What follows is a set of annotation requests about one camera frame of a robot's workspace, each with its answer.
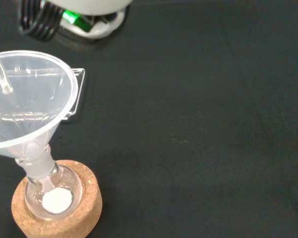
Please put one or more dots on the round-bottom glass flask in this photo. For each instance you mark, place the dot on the round-bottom glass flask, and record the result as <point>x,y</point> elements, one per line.
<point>64,178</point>

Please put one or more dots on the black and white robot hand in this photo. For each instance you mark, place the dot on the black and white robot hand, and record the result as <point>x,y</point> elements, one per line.
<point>89,6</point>

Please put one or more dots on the black table cloth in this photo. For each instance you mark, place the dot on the black table cloth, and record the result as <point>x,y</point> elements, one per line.
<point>201,124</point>

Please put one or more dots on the white powder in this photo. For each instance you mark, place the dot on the white powder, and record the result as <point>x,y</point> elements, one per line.
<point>57,200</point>

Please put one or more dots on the clear acrylic funnel stand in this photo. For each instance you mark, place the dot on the clear acrylic funnel stand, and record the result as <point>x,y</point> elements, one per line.
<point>78,94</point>

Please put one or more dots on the translucent plastic funnel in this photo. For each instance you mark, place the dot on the translucent plastic funnel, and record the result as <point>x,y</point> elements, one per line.
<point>32,111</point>

